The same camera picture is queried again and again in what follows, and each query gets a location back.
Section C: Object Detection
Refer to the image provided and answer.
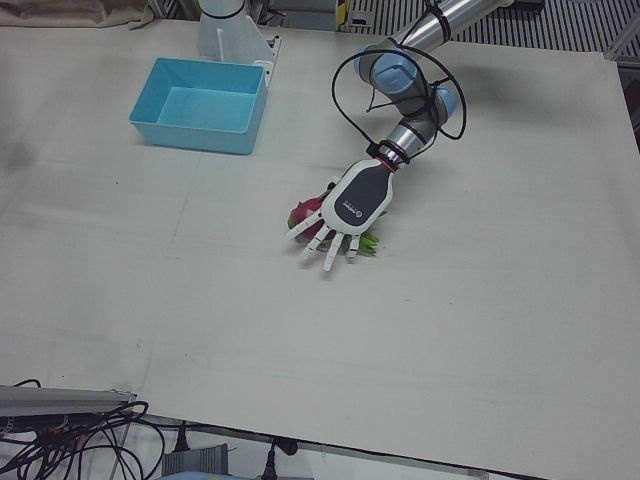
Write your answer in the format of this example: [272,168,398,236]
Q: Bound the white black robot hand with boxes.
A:
[284,157,397,274]

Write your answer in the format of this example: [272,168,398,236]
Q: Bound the pink green dragon fruit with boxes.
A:
[286,177,383,257]

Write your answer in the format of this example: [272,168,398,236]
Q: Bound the light blue plastic bin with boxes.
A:
[128,56,269,156]

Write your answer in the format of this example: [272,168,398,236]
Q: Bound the grey slatted panel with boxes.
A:
[348,0,426,37]

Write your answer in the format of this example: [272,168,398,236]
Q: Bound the grey ribbed box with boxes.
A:
[161,443,232,475]

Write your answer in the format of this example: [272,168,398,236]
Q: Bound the blue grey teach pendant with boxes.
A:
[172,468,237,480]

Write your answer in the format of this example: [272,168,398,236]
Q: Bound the beige cloth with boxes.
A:
[0,0,162,32]

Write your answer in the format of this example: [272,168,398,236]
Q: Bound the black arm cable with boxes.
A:
[329,46,469,157]

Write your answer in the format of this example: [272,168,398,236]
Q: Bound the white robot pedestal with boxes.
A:
[195,0,284,86]

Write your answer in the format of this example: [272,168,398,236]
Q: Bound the tangled black cables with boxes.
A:
[0,378,167,480]

